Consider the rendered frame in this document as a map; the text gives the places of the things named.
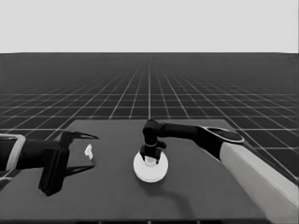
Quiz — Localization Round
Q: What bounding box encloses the large thick white disc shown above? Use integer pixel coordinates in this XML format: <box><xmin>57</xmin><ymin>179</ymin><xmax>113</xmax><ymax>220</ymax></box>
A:
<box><xmin>133</xmin><ymin>149</ymin><xmax>169</xmax><ymax>184</ymax></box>

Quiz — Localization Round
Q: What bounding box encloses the small white T-shaped piece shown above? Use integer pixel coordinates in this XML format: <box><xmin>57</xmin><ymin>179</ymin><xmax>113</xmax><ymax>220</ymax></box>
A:
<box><xmin>84</xmin><ymin>143</ymin><xmax>94</xmax><ymax>161</ymax></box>

